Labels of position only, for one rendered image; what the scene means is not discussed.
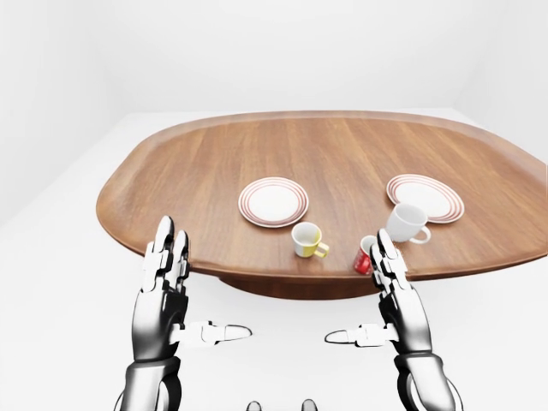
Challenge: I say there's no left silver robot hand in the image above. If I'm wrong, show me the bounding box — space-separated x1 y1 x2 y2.
130 215 253 365

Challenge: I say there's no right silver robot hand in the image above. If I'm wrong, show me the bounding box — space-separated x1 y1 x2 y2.
324 228 434 356

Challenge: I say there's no red mug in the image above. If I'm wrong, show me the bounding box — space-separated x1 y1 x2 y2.
352 235 380 275

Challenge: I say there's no white plate with red rings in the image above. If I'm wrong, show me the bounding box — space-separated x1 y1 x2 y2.
385 173 466 225
237 176 310 229

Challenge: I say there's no yellow and white mug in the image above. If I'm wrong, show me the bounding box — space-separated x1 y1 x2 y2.
290 222 331 259

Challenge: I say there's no round dark wooden table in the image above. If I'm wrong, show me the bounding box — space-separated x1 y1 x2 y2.
95 110 548 301

